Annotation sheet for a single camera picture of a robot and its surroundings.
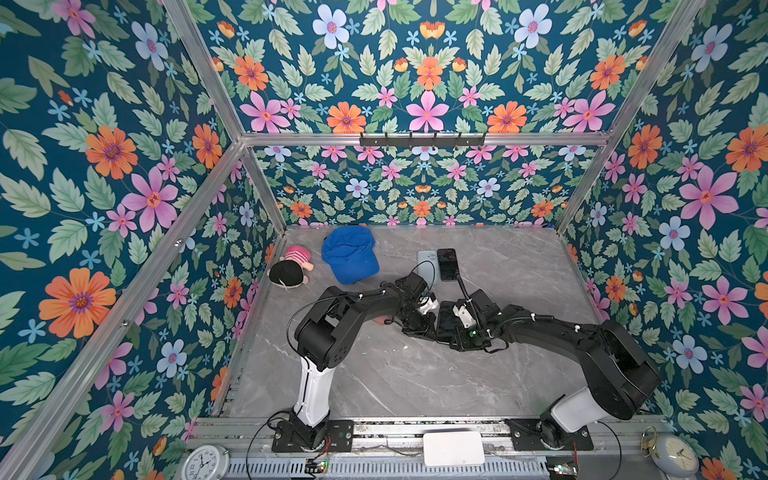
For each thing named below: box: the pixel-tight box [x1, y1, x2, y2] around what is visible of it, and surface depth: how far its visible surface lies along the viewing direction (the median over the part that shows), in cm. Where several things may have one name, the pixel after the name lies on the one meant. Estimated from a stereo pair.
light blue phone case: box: [417, 250, 440, 285], surface depth 113 cm
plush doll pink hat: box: [266, 245, 315, 288], surface depth 103 cm
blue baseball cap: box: [322, 225, 380, 285], surface depth 110 cm
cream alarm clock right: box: [640, 425, 700, 479], surface depth 69 cm
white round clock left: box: [181, 444, 230, 480], surface depth 69 cm
